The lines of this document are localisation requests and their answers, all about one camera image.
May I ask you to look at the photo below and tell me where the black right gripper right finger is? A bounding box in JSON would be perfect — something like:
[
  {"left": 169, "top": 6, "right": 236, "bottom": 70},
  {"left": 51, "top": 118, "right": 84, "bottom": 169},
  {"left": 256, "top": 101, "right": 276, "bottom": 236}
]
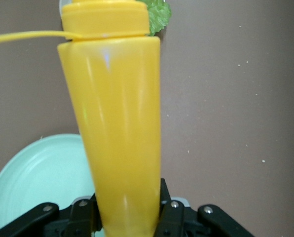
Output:
[{"left": 154, "top": 177, "right": 255, "bottom": 237}]

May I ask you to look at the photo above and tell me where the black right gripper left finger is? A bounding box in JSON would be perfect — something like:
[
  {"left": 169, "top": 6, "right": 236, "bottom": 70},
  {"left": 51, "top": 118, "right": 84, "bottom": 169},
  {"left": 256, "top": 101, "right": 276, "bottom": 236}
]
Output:
[{"left": 0, "top": 192, "right": 103, "bottom": 237}]

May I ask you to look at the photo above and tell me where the yellow mustard squeeze bottle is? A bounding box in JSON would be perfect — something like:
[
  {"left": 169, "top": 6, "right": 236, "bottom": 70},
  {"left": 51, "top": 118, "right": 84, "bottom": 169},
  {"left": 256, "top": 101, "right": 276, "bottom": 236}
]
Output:
[{"left": 0, "top": 0, "right": 161, "bottom": 237}]

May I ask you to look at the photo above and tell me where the green lettuce leaf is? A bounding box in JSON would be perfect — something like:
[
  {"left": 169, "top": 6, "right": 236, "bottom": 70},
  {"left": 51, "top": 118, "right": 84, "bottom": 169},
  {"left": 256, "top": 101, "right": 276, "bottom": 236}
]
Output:
[{"left": 144, "top": 0, "right": 173, "bottom": 37}]

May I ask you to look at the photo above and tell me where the mint green plate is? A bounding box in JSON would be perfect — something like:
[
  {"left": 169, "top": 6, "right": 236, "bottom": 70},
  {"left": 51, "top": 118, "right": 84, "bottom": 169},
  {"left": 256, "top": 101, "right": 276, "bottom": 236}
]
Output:
[{"left": 0, "top": 133, "right": 106, "bottom": 237}]

